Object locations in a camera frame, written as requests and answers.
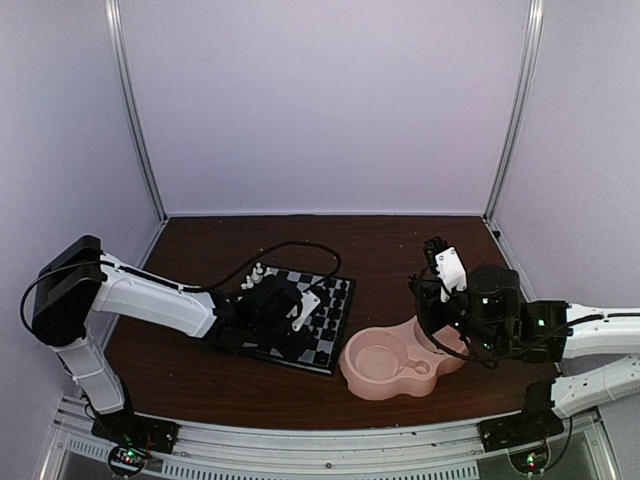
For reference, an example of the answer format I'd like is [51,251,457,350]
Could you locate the black rook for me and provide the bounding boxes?
[315,351,329,365]

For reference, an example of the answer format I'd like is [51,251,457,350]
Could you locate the left aluminium frame post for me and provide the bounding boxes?
[104,0,169,224]

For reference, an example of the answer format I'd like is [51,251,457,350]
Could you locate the aluminium frame post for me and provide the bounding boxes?
[483,0,545,224]
[104,0,169,224]

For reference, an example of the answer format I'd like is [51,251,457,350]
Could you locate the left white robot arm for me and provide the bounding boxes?
[22,235,321,444]

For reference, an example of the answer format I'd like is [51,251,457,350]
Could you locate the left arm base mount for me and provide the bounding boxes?
[91,415,179,454]

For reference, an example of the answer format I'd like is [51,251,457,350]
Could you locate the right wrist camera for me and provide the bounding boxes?
[423,237,467,303]

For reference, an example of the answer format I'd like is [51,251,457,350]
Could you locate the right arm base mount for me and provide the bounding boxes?
[478,412,564,452]

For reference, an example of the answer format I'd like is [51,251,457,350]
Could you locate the front aluminium rail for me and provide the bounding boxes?
[35,396,621,479]

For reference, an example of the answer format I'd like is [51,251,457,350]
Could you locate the black and white chessboard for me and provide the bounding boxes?
[208,263,356,376]

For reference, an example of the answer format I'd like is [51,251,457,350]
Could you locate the pink double pet bowl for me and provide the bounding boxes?
[339,317,464,401]

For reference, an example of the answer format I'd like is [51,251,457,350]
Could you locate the right aluminium frame post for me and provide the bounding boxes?
[483,0,545,224]

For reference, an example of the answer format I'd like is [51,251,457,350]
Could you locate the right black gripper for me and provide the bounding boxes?
[410,278,503,355]

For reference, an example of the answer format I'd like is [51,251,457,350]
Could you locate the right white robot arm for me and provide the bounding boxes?
[409,265,639,442]

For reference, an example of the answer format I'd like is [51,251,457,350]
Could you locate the left black cable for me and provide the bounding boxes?
[184,241,344,294]

